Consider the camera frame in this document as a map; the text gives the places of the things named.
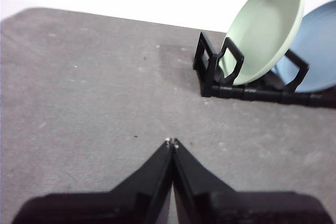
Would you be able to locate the black plate rack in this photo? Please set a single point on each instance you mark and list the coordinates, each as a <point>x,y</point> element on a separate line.
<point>236,94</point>

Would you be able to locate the green plate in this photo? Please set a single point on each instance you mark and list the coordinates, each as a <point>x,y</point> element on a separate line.
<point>262,24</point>

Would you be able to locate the blue plate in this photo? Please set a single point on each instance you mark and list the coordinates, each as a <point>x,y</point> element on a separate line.
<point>315,51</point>

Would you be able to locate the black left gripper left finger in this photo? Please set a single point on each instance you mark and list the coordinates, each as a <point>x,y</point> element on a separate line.
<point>126,203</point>

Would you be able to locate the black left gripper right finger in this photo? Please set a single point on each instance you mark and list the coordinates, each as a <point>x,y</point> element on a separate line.
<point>223,205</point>

